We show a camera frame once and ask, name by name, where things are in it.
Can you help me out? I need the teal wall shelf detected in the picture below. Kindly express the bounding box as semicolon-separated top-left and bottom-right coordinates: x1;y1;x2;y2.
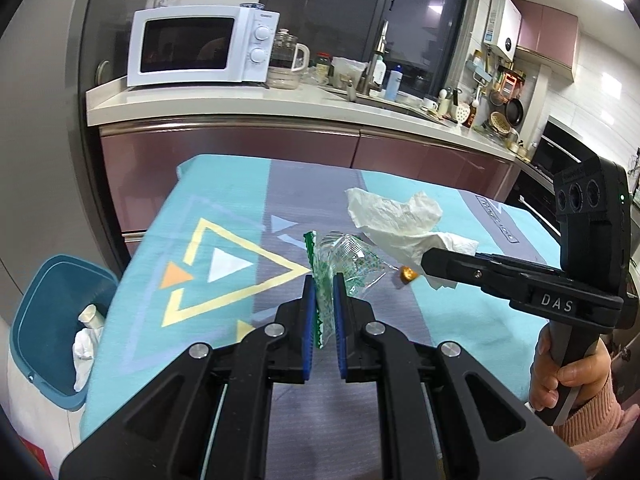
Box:
467;57;494;84

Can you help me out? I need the white water heater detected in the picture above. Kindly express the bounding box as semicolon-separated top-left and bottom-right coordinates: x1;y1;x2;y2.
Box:
483;0;522;61

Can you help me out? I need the metal kitchen faucet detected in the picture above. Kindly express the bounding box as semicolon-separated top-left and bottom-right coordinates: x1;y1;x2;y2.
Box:
366;20;392;97

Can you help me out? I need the dark lidded jar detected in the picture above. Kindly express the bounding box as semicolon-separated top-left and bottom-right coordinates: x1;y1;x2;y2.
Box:
314;52;334;84

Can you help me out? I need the blue dotted paper cup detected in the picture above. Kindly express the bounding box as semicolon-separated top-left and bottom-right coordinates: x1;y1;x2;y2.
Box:
77;304;106;331

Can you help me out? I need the grey refrigerator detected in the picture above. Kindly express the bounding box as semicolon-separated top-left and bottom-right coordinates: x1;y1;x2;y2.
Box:
0;0;166;326

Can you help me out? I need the mauve kitchen counter cabinet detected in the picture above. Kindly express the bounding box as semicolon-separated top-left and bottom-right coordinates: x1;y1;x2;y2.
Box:
85;76;522;242

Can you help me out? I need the green clear plastic wrapper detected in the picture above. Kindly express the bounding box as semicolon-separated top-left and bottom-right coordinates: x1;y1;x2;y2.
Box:
302;230;389;349

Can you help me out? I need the person's right forearm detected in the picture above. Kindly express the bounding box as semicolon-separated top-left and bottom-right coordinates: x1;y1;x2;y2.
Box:
551;377;640;480

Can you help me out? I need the teal grey patterned tablecloth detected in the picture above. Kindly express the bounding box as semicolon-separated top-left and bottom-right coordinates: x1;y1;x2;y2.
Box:
80;154;617;480

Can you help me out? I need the blue capped bottle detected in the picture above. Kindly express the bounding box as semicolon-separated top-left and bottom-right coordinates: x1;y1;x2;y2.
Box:
384;66;404;101

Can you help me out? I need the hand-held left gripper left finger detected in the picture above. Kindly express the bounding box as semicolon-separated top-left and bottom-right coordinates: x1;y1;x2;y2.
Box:
59;275;319;480

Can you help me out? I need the glass kettle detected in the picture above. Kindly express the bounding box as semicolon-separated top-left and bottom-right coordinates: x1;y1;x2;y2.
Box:
267;28;311;90

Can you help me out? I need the person's right hand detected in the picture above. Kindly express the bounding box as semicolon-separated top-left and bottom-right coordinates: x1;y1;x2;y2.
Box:
529;329;614;413

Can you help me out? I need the clear plastic container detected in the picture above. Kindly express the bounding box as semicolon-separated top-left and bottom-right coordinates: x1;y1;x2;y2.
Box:
331;57;369;89

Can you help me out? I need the black built-in oven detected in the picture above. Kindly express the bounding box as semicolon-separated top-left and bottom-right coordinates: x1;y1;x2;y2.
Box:
509;115;602;242

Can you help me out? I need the dark kitchen window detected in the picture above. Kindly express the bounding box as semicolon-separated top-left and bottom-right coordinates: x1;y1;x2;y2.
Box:
260;0;474;107

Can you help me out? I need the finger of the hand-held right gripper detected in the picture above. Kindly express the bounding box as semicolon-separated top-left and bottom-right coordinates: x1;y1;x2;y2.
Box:
421;247;567;307

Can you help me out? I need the white microwave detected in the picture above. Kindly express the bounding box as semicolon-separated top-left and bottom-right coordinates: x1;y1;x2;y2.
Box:
126;4;277;89

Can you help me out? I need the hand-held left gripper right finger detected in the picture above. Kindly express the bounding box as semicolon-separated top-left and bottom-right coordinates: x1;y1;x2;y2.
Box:
332;273;586;480

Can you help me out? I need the blue trash bin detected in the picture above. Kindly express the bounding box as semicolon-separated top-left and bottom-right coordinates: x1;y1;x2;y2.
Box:
10;254;121;412

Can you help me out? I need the pink wall cabinet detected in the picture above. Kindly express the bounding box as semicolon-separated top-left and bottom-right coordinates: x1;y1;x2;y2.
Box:
514;0;581;80

